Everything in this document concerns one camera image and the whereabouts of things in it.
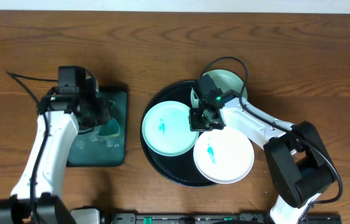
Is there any light green plate top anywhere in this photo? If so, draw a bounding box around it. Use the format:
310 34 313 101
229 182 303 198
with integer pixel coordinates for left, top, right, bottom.
190 70 247 108

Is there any light green plate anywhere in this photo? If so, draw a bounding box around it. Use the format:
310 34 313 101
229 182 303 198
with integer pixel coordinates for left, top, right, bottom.
142 101 199 157
190 70 247 108

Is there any green yellow sponge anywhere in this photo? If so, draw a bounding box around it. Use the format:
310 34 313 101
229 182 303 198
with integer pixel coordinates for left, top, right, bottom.
98 119 121 138

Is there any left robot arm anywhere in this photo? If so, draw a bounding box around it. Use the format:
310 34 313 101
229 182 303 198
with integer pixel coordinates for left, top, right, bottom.
0 78 109 224

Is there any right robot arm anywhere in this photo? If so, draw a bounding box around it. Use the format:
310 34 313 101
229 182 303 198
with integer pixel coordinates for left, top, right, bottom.
190 88 343 223

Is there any round black tray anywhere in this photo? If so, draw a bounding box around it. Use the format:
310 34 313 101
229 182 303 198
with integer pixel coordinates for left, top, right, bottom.
140 80 217 187

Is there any black rectangular water tray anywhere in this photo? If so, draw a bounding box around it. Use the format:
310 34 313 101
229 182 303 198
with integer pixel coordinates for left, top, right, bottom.
67 86 128 167

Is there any white plate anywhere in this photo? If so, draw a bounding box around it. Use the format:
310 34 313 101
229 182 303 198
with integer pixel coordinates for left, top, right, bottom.
193 127 254 184

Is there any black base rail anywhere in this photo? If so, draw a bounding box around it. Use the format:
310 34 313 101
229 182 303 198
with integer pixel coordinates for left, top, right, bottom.
70 212 343 224

